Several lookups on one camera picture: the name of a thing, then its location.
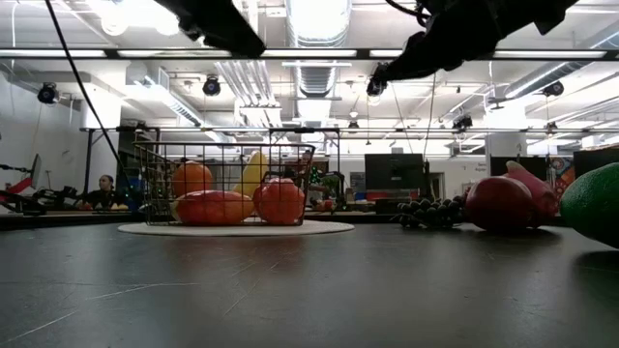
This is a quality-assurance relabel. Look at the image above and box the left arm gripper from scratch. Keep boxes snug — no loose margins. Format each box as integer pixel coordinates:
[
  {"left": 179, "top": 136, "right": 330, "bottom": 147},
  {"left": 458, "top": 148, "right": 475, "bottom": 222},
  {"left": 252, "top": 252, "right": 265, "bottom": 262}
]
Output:
[{"left": 154, "top": 0, "right": 267, "bottom": 60}]

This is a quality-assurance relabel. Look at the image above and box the yellow banana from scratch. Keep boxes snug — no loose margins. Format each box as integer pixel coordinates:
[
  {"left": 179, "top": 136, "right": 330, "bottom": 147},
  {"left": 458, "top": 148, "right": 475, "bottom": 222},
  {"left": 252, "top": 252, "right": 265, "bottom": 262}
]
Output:
[{"left": 232, "top": 151, "right": 270, "bottom": 198}]

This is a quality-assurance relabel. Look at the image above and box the red apple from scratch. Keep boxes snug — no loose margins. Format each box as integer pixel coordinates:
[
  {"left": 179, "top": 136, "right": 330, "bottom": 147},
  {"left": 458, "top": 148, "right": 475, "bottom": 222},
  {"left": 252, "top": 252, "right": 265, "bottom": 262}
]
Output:
[{"left": 464, "top": 176, "right": 536, "bottom": 232}]

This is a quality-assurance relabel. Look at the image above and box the dark grape bunch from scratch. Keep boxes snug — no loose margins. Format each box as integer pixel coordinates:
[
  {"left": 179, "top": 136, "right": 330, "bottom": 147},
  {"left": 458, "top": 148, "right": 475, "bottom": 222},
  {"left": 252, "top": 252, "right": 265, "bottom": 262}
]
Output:
[{"left": 394, "top": 195, "right": 468, "bottom": 229}]

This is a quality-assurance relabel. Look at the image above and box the red orange mango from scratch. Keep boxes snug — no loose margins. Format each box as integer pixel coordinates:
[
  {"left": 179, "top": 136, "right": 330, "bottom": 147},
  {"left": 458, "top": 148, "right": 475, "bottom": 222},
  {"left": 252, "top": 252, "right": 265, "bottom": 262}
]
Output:
[{"left": 171, "top": 189, "right": 255, "bottom": 227}]

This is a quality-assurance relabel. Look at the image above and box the black divider panel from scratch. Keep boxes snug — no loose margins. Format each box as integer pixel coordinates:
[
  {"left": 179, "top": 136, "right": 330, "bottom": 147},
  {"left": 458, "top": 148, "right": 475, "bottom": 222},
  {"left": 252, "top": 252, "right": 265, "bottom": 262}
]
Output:
[{"left": 489, "top": 155, "right": 550, "bottom": 178}]

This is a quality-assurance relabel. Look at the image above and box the round orange fruit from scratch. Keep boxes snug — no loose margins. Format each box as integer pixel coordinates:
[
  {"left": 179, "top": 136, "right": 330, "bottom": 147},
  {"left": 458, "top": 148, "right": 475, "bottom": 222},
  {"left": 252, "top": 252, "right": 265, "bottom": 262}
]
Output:
[{"left": 171, "top": 160, "right": 214, "bottom": 198}]

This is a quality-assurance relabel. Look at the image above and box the black wall screen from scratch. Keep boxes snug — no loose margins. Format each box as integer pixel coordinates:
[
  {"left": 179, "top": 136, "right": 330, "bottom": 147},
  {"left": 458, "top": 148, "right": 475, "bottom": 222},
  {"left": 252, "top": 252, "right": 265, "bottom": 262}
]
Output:
[{"left": 365, "top": 153, "right": 427, "bottom": 193}]

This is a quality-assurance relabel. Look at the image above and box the black hanging cable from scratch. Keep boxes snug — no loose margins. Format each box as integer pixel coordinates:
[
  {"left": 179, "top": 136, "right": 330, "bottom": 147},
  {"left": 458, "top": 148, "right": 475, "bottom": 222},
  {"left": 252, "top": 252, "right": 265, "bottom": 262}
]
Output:
[{"left": 44, "top": 0, "right": 137, "bottom": 204}]

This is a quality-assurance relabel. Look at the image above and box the colourful patterned panel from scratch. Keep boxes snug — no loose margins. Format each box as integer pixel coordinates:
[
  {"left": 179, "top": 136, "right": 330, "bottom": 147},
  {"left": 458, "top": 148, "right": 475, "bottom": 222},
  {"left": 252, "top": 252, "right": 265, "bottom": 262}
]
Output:
[{"left": 548, "top": 157, "right": 576, "bottom": 199}]

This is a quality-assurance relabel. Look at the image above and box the black ceiling camera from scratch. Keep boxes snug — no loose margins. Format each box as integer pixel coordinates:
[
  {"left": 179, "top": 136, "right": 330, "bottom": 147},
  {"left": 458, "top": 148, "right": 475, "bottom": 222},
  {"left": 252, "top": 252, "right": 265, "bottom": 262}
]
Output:
[
  {"left": 37, "top": 81, "right": 61, "bottom": 105},
  {"left": 542, "top": 79, "right": 566, "bottom": 99},
  {"left": 201, "top": 75, "right": 222, "bottom": 98},
  {"left": 366, "top": 76, "right": 387, "bottom": 98}
]

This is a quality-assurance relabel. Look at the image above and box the green avocado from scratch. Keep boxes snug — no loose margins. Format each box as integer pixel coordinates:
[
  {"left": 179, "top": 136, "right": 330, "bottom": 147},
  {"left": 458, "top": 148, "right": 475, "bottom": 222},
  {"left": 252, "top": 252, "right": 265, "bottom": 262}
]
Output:
[{"left": 560, "top": 161, "right": 619, "bottom": 250}]

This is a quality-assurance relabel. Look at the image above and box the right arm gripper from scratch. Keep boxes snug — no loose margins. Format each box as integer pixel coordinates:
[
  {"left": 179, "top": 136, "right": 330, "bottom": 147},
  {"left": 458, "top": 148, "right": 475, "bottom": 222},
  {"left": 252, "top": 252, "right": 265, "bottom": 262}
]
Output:
[{"left": 380, "top": 0, "right": 515, "bottom": 82}]

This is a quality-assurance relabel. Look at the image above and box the white round plate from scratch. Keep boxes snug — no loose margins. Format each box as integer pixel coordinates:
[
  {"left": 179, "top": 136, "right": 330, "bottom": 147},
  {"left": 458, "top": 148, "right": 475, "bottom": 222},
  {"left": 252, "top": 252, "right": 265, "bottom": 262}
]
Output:
[{"left": 117, "top": 219, "right": 356, "bottom": 238}]

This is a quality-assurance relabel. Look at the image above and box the red bumpy round fruit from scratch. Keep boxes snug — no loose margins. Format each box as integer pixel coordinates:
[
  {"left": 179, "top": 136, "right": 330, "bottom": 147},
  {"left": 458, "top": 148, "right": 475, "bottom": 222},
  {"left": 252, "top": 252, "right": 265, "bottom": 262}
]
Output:
[{"left": 252, "top": 177, "right": 306, "bottom": 226}]

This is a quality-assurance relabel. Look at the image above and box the gold wire basket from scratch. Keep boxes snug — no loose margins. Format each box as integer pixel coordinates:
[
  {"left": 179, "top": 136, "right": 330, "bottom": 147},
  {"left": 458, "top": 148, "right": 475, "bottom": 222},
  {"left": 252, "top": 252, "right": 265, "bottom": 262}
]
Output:
[{"left": 133, "top": 141, "right": 316, "bottom": 227}]

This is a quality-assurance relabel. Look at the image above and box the pink dragon fruit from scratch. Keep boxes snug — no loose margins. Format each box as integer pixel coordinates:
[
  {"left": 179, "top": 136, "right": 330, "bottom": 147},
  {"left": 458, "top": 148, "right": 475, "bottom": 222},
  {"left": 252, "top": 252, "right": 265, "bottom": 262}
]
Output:
[{"left": 505, "top": 160, "right": 560, "bottom": 228}]

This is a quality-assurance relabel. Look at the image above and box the person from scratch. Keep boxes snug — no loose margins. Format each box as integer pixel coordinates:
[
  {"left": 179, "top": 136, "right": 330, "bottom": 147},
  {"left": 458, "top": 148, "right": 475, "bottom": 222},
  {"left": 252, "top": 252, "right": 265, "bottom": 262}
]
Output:
[{"left": 81, "top": 174, "right": 131, "bottom": 212}]

